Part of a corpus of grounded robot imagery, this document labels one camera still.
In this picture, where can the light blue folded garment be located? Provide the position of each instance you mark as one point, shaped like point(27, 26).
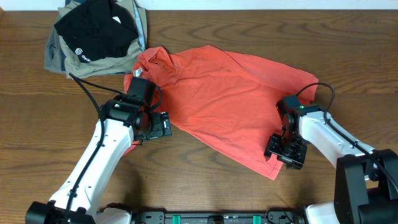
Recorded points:
point(140, 18)

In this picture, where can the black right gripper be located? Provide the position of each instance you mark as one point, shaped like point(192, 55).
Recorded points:
point(286, 152)

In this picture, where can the khaki folded garment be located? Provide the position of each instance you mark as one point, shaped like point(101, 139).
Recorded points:
point(108, 65)

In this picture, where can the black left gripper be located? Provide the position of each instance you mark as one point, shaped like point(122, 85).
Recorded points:
point(161, 126)

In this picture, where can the black folded garment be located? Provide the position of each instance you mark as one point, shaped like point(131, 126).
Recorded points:
point(97, 29)

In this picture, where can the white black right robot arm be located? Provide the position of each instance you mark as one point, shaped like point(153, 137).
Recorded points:
point(365, 179)

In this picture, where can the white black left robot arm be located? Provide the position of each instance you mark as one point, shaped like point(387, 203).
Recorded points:
point(121, 124)

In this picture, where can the red soccer t-shirt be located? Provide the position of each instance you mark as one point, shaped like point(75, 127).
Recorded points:
point(225, 99)

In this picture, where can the grey folded garment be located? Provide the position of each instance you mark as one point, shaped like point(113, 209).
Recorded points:
point(54, 58)

